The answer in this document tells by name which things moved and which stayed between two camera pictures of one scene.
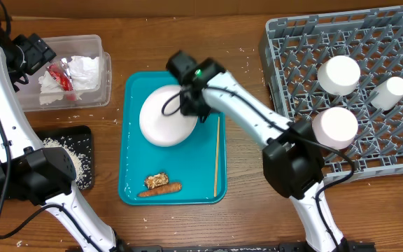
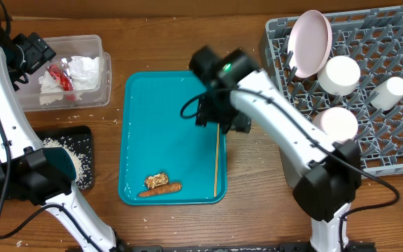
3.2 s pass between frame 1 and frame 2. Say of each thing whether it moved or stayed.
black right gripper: moved
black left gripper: stayed
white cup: stayed
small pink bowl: stayed
